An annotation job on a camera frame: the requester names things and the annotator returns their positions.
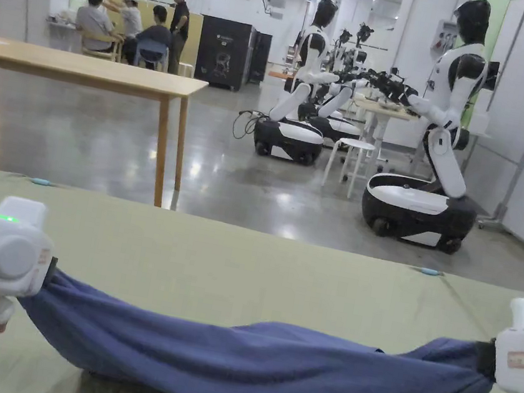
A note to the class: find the dark blue garment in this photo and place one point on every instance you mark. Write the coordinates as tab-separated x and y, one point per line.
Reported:
253	362

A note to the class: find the light blue sheet clip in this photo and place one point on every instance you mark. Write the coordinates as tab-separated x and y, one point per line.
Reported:
43	182
428	272

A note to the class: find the white and black humanoid robot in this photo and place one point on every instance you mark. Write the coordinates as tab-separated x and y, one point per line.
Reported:
451	113
310	53
344	89

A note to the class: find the bed with pale green sheet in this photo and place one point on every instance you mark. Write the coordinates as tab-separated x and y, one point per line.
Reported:
229	267

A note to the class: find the white desk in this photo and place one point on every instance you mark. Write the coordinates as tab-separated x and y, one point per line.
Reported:
388	111

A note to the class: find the large black cabinet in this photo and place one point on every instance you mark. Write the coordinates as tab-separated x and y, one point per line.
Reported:
224	53

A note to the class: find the small black cabinet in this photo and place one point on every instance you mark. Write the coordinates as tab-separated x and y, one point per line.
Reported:
260	56

